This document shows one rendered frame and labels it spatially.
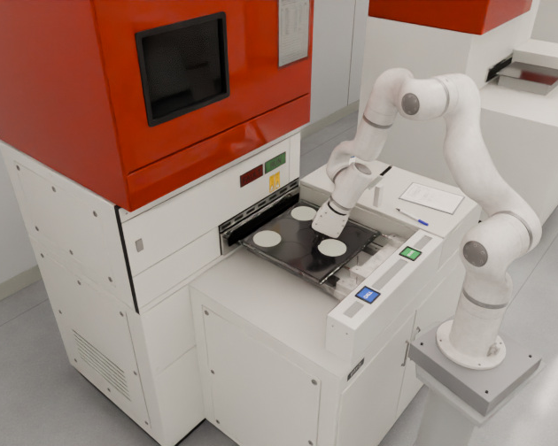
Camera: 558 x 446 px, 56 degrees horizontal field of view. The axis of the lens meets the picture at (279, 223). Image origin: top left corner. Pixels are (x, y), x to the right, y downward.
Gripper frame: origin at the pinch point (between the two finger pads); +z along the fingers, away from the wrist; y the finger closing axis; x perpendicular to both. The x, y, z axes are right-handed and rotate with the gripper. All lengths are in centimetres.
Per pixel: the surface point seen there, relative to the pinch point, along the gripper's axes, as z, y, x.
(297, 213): 5.7, -5.6, 21.0
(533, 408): 41, 130, 7
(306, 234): 4.0, -1.9, 7.2
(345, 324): -6.3, 5.8, -43.3
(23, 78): -16, -102, -7
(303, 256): 4.4, -2.8, -5.6
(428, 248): -18.5, 31.7, -6.6
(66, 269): 52, -76, -3
